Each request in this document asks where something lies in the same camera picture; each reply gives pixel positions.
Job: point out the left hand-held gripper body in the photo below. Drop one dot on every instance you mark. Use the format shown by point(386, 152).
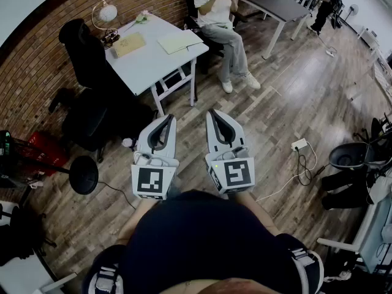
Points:
point(150, 180)

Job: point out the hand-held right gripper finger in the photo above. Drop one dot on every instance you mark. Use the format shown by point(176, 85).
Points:
point(238, 135)
point(210, 136)

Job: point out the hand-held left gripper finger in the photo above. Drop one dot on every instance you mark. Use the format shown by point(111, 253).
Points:
point(143, 138)
point(171, 139)

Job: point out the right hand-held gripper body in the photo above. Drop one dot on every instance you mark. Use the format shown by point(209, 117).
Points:
point(235, 173)

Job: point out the pale notebook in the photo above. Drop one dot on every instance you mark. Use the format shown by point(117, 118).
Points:
point(179, 41)

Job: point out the person's right forearm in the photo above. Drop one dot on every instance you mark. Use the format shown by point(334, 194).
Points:
point(260, 211)

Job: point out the person's left forearm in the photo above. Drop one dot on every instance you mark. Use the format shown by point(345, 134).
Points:
point(137, 219)

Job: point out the white power strip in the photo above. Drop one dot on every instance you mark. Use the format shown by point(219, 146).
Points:
point(329, 53)
point(299, 144)

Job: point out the black office chair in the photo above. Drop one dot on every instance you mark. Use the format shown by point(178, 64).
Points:
point(88, 103)
point(191, 8)

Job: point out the black round-base stand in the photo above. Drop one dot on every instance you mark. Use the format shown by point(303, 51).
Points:
point(83, 174)

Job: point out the white folding table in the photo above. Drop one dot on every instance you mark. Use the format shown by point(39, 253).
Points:
point(153, 63)

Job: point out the person's dark clothed torso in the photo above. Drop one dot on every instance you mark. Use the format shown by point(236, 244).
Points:
point(208, 243)

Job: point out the red plastic basket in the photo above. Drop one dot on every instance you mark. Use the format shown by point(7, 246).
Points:
point(49, 155)

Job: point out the small black desk ornament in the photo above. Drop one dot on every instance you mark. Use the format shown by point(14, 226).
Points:
point(111, 37)

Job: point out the black swivel chair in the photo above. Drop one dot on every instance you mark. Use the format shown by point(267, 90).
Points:
point(349, 158)

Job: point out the green and pink flower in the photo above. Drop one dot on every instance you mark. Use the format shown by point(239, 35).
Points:
point(141, 18)

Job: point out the white globe desk lamp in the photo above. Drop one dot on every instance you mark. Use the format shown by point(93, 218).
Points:
point(107, 12)

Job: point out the dark top white-legged table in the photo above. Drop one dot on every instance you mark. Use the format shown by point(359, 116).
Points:
point(272, 5)

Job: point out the white desk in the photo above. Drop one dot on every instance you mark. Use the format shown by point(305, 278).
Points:
point(375, 234)

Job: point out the row of white tables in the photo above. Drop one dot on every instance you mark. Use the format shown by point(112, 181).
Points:
point(381, 69)

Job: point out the white standing fan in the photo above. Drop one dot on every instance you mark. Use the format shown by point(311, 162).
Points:
point(352, 9)

